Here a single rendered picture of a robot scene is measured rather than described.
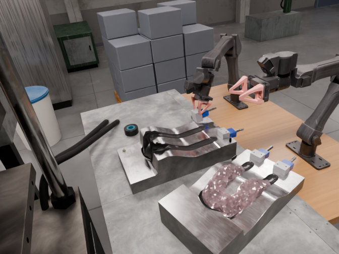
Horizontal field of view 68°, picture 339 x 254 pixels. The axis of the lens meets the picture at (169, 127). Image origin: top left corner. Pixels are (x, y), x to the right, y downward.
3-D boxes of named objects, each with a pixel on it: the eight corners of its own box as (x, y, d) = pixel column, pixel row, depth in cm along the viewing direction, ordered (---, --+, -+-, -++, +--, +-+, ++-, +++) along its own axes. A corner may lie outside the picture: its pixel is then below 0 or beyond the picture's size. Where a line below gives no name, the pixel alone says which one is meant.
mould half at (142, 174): (208, 130, 139) (207, 109, 132) (235, 156, 118) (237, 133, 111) (119, 159, 125) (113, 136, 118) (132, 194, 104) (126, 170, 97)
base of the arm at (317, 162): (322, 155, 102) (336, 151, 103) (287, 131, 118) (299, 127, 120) (318, 171, 106) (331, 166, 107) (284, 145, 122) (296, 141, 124)
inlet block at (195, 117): (214, 110, 135) (212, 101, 132) (219, 114, 131) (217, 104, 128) (192, 119, 132) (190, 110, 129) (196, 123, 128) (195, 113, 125)
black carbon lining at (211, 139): (203, 128, 129) (203, 112, 124) (220, 144, 116) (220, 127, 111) (137, 148, 119) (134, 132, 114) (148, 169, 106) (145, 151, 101)
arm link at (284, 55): (286, 59, 79) (317, 51, 81) (268, 53, 86) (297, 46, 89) (281, 93, 85) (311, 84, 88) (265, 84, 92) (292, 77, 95)
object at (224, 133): (240, 131, 125) (240, 121, 122) (246, 135, 121) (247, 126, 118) (217, 138, 121) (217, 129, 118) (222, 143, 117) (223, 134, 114)
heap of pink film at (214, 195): (236, 164, 105) (237, 148, 101) (276, 186, 93) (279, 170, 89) (191, 197, 92) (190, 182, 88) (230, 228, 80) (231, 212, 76)
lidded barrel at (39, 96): (64, 125, 324) (48, 81, 292) (66, 144, 285) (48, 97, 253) (23, 136, 310) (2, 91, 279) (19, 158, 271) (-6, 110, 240)
